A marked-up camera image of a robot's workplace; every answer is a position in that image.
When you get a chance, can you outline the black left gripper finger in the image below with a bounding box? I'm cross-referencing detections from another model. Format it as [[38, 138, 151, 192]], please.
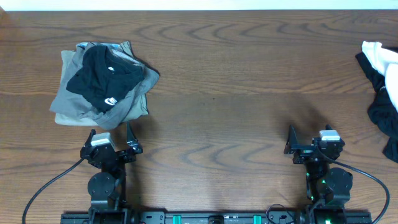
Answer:
[[83, 129, 96, 148], [126, 122, 143, 154]]

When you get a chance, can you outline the white t-shirt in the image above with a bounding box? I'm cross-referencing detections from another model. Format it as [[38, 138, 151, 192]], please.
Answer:
[[361, 40, 398, 113]]

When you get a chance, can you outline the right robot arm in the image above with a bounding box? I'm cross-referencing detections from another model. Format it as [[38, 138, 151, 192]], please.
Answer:
[[284, 125, 353, 224]]

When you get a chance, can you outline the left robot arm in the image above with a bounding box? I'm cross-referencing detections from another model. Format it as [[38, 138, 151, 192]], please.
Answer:
[[80, 123, 143, 224]]

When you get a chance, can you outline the beige folded garment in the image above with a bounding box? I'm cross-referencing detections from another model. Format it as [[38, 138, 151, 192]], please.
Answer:
[[54, 41, 149, 127]]

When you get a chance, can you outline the grey folded garment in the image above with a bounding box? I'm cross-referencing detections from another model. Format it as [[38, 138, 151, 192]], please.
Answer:
[[49, 41, 160, 131]]

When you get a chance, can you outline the black crumpled garment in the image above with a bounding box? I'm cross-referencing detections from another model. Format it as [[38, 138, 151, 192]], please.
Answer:
[[355, 53, 397, 162]]

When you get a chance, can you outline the black Nike t-shirt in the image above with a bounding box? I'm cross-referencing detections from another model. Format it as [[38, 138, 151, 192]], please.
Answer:
[[66, 45, 144, 113]]

